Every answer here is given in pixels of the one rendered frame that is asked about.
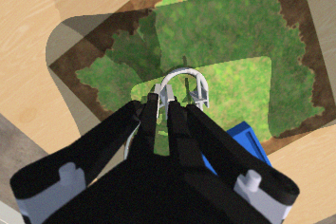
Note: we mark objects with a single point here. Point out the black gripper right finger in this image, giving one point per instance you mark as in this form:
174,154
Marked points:
189,129

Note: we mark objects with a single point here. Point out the green grass patch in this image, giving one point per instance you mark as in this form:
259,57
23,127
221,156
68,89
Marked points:
261,59

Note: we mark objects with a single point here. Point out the blue tray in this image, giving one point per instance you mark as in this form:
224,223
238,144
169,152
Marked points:
248,140

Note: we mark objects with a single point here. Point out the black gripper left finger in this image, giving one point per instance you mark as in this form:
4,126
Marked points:
45,185

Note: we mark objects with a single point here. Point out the white ring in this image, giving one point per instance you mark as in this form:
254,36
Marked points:
175,72

